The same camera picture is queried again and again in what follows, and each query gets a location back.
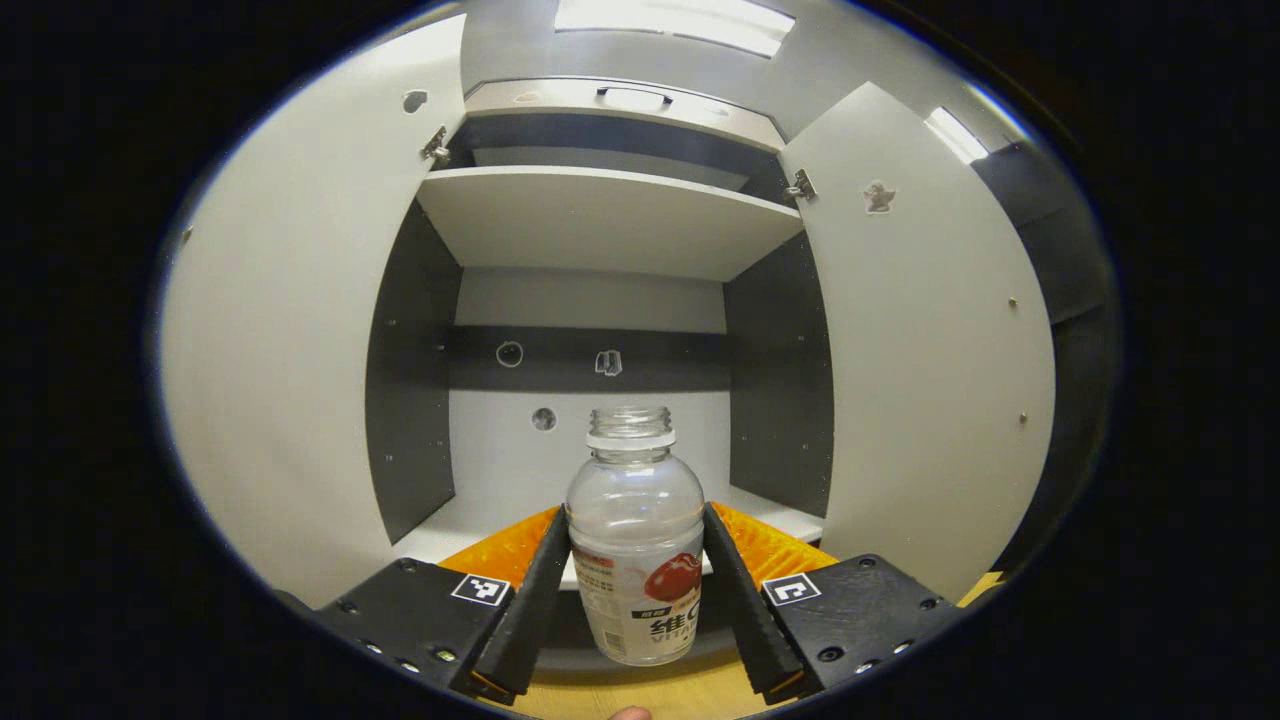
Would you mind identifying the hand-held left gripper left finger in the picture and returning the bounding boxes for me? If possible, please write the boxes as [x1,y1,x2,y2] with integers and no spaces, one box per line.
[275,505,571,706]

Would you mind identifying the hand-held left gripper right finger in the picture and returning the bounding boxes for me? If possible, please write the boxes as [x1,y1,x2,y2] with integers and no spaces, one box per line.
[703,500,976,706]

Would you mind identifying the clear plastic bottle red label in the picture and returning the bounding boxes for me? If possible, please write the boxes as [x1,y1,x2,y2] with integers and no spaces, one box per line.
[565,405,707,668]

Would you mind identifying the white cabinet door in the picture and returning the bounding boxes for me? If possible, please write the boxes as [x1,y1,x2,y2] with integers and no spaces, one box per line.
[778,82,1058,601]
[160,15,469,609]

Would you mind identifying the white and grey cabinet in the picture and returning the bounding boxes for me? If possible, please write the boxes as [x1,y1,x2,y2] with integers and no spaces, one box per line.
[365,75,836,673]

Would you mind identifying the small ceiling light panel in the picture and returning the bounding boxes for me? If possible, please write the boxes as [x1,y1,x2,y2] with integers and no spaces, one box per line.
[922,105,991,164]

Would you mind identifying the long ceiling light panel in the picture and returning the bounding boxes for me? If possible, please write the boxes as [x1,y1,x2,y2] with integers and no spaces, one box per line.
[555,0,796,58]

